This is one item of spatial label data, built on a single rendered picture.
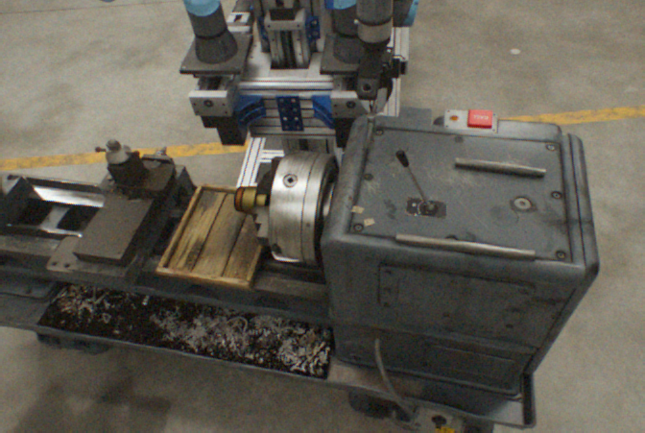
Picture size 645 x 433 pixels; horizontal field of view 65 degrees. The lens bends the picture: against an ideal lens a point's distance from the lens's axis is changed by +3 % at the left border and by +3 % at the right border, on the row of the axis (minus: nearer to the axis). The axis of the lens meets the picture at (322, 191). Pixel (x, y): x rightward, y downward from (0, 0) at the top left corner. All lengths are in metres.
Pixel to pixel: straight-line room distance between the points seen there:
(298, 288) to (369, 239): 0.45
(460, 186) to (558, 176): 0.23
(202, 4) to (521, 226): 1.17
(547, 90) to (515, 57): 0.39
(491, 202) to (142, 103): 2.96
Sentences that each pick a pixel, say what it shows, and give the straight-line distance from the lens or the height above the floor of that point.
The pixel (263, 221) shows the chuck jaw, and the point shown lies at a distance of 1.37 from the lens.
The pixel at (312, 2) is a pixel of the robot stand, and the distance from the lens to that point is 1.88.
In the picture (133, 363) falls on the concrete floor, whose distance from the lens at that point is 2.57.
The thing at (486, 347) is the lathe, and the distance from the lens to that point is 1.46.
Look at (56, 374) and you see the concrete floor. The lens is 2.71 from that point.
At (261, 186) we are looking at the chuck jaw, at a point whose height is 1.13.
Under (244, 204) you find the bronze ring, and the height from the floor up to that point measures 1.10.
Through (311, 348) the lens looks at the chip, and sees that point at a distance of 1.76.
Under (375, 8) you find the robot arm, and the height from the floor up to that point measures 1.64.
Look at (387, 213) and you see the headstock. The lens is 1.16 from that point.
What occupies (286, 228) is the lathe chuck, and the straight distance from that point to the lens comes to 1.27.
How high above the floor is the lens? 2.18
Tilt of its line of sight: 50 degrees down
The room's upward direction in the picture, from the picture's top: 8 degrees counter-clockwise
